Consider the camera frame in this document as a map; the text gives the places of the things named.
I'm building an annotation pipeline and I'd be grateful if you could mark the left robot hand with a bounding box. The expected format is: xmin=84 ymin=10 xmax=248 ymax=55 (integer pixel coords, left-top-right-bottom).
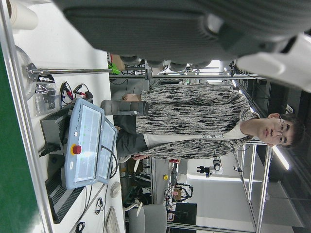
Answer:
xmin=52 ymin=0 xmax=311 ymax=93

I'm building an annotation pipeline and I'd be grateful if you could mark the brown cardboard box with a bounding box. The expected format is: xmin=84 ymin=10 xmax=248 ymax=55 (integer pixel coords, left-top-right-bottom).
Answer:
xmin=110 ymin=53 xmax=126 ymax=71

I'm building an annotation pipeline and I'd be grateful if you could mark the white paper cup stack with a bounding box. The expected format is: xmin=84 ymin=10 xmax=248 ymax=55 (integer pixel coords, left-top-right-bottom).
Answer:
xmin=6 ymin=0 xmax=39 ymax=31

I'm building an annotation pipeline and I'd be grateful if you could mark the black vented electronics box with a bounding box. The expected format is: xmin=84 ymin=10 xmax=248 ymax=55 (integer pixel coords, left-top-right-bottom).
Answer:
xmin=39 ymin=104 xmax=85 ymax=224

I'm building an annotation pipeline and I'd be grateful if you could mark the red black clip lead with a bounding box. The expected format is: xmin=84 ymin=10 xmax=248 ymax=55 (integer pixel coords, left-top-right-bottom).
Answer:
xmin=59 ymin=81 xmax=73 ymax=100
xmin=72 ymin=83 xmax=94 ymax=99

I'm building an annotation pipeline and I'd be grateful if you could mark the person in patterned cardigan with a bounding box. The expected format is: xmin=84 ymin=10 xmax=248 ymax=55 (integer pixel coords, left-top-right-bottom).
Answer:
xmin=116 ymin=83 xmax=306 ymax=161

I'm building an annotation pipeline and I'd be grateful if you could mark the black foil bag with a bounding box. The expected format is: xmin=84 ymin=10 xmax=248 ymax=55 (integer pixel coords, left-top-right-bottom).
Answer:
xmin=36 ymin=75 xmax=56 ymax=85

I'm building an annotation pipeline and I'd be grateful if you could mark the grey-blue teach pendant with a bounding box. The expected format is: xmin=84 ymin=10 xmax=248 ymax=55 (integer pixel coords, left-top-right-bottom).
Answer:
xmin=96 ymin=116 xmax=119 ymax=184

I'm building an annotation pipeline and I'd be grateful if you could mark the clear bag of black parts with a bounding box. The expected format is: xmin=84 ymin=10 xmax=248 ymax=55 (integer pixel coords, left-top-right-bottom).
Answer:
xmin=33 ymin=82 xmax=57 ymax=117

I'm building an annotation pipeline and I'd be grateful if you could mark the teach pendant with red button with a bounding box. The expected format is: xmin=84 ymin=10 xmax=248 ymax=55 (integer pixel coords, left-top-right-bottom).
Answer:
xmin=64 ymin=97 xmax=105 ymax=190

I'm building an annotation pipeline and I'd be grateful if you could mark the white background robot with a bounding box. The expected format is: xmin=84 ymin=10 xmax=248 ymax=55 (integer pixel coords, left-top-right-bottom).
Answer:
xmin=196 ymin=157 xmax=223 ymax=177

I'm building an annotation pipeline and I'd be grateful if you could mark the white computer mouse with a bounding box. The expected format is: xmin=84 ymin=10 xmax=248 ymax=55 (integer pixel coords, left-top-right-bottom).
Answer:
xmin=110 ymin=181 xmax=121 ymax=198

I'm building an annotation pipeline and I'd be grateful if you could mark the black background screen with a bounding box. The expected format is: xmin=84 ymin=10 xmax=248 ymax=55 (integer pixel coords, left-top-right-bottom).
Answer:
xmin=174 ymin=202 xmax=197 ymax=226

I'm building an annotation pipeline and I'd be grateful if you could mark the grey office chair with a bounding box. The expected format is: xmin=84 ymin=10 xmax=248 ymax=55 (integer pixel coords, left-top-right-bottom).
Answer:
xmin=123 ymin=200 xmax=168 ymax=233

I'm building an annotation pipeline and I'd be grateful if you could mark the white keyboard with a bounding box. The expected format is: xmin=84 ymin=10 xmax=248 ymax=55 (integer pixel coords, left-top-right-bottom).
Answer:
xmin=104 ymin=205 xmax=121 ymax=233

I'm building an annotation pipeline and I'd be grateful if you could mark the steel long-handled scoop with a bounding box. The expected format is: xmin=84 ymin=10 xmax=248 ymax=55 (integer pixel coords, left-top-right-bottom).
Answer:
xmin=15 ymin=45 xmax=121 ymax=101

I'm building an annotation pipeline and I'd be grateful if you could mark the thick black pendant cable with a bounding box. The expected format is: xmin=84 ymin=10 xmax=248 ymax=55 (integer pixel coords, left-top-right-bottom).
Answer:
xmin=100 ymin=144 xmax=119 ymax=180

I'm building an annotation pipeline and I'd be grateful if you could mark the aluminium table edge rail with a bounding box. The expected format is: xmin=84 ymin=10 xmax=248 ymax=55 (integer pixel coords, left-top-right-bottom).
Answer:
xmin=0 ymin=0 xmax=53 ymax=233

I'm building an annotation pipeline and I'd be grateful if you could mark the black power cord plug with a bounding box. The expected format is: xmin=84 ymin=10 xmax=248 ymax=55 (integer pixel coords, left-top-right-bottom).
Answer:
xmin=38 ymin=142 xmax=61 ymax=158

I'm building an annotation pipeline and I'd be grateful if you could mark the black earphone cable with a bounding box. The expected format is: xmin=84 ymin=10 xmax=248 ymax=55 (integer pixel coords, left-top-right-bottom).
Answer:
xmin=94 ymin=196 xmax=104 ymax=215

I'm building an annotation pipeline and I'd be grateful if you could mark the aluminium cage frame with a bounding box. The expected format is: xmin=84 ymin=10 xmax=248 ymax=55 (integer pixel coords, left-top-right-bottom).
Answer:
xmin=239 ymin=142 xmax=272 ymax=233

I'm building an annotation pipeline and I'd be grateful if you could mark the black coiled cable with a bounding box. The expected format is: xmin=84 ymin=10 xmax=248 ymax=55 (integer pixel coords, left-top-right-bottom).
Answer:
xmin=74 ymin=220 xmax=86 ymax=233

